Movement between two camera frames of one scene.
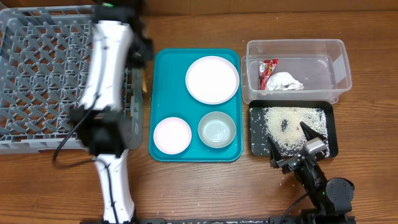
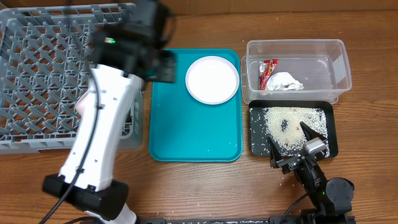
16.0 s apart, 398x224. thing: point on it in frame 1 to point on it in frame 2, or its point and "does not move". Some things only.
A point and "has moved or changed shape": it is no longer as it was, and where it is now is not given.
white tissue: [283, 81] does not move
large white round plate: [212, 80] does not move
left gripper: [141, 64] to [166, 72]
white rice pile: [282, 125] does not move
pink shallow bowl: [172, 135] has moved or changed shape
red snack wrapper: [266, 69] does not move
